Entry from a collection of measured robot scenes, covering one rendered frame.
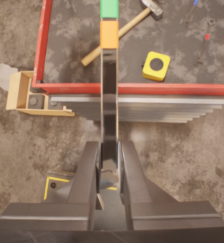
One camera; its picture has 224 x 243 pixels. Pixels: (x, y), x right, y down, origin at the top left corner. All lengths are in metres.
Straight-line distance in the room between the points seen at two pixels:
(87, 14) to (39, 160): 1.29
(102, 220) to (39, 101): 1.03
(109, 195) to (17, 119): 1.12
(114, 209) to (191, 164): 0.72
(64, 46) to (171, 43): 0.39
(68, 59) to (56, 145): 1.06
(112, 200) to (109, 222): 0.14
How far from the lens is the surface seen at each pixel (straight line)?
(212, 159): 1.61
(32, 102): 1.54
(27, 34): 2.11
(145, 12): 0.71
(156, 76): 0.58
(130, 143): 0.15
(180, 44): 0.68
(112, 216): 1.24
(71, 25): 0.75
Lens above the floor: 1.47
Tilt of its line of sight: 80 degrees down
